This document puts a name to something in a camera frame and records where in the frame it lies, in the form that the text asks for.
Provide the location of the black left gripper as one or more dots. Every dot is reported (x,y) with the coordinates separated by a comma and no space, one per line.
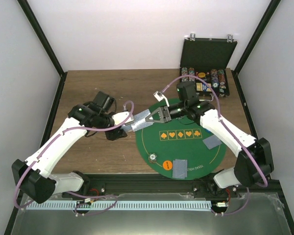
(115,134)

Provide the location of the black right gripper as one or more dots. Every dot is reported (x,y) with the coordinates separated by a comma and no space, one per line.
(164,119)

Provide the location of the orange round blind button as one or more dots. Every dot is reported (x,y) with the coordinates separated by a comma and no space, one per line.
(167,165)

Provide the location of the blue patterned card deck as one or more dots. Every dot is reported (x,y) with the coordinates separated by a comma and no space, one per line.
(127,128)

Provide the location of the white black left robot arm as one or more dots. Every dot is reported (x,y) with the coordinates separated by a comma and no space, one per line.
(92,116)

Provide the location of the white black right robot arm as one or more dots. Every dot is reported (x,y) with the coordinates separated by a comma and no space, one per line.
(254,157)

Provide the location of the round green poker mat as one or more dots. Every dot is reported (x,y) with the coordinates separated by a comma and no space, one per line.
(177,140)

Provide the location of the yellow card box in case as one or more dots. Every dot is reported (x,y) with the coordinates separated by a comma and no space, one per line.
(199,86)

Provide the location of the chip row in case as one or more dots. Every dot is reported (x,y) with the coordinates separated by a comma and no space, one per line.
(222,83)
(184,79)
(191,72)
(214,78)

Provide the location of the blue card box in case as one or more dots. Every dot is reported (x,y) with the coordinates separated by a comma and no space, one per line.
(206,88)

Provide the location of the black poker chip case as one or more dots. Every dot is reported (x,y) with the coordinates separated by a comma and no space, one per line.
(205,54)

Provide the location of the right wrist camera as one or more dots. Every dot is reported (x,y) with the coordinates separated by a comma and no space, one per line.
(160,96)

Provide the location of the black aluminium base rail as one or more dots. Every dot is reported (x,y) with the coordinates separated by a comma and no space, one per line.
(147,183)

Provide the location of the light blue slotted cable duct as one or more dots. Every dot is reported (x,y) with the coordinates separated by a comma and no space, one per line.
(66,205)

